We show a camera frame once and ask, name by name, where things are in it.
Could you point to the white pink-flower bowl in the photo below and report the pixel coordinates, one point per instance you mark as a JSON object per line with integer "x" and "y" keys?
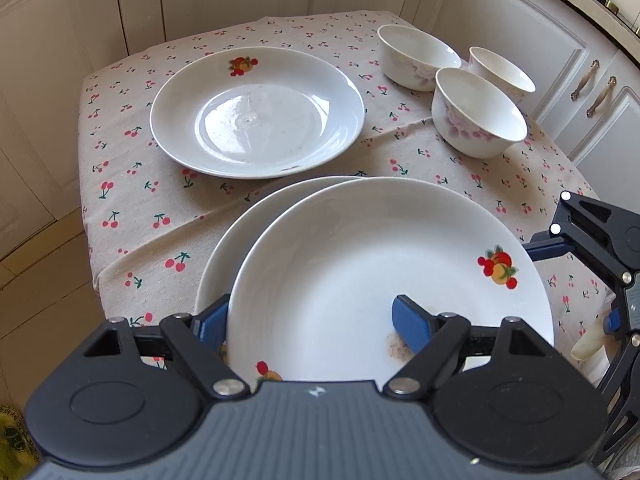
{"x": 500, "y": 72}
{"x": 475, "y": 110}
{"x": 415, "y": 55}

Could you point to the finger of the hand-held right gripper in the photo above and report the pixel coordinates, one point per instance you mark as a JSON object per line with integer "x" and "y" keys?
{"x": 545, "y": 250}
{"x": 611, "y": 322}

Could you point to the cherry print tablecloth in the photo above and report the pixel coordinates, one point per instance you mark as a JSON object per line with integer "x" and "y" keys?
{"x": 150, "y": 210}

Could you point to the white panelled cabinet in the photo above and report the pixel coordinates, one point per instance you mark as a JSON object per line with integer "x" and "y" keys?
{"x": 45, "y": 110}

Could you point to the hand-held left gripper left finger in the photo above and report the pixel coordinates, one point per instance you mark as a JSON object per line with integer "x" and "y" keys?
{"x": 212, "y": 320}

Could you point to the green printed bag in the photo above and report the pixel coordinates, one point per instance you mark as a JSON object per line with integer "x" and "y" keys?
{"x": 12, "y": 440}

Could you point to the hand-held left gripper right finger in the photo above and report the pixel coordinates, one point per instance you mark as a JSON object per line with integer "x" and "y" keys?
{"x": 412, "y": 322}

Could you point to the white fruit-print plate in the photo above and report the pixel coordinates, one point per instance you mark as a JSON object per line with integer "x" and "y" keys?
{"x": 220, "y": 260}
{"x": 350, "y": 270}
{"x": 260, "y": 115}

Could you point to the person's right hand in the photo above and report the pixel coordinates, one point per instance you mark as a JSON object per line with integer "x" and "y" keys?
{"x": 590, "y": 345}

